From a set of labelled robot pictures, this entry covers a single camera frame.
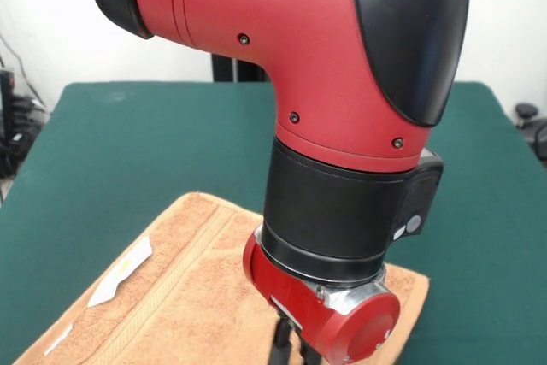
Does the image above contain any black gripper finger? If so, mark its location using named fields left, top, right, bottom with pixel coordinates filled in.
left=268, top=315, right=295, bottom=365
left=298, top=336, right=322, bottom=365

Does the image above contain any black equipment pile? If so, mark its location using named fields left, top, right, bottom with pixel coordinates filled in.
left=0, top=95, right=50, bottom=179

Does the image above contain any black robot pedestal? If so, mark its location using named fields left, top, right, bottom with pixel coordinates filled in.
left=212, top=52, right=271, bottom=83

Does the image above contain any dark green table cloth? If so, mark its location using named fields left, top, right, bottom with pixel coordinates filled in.
left=0, top=80, right=547, bottom=365

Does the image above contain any black upright device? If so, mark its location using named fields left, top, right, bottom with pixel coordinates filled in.
left=0, top=68, right=17, bottom=146

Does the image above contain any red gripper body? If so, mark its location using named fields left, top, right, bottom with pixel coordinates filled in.
left=242, top=227, right=403, bottom=365

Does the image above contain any grey cable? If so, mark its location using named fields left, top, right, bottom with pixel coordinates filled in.
left=0, top=32, right=47, bottom=109

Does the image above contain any orange terry towel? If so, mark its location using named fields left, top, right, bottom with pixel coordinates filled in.
left=12, top=191, right=431, bottom=365

